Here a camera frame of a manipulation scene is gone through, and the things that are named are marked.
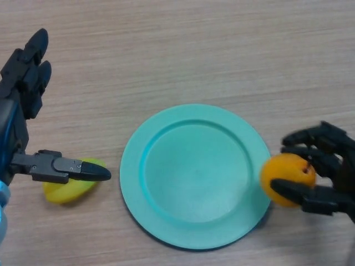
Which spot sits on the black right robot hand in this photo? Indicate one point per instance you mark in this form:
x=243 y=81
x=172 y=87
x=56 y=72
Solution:
x=327 y=171

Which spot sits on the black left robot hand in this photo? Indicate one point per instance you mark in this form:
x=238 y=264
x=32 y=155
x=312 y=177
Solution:
x=16 y=110

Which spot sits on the yellow green starfruit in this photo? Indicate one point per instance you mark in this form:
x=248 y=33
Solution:
x=69 y=191

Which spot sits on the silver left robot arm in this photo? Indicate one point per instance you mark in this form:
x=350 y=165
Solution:
x=2 y=210

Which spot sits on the yellow orange pear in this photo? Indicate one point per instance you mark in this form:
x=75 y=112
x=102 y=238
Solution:
x=283 y=170

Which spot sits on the green round plastic plate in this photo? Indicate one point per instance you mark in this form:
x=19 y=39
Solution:
x=195 y=177

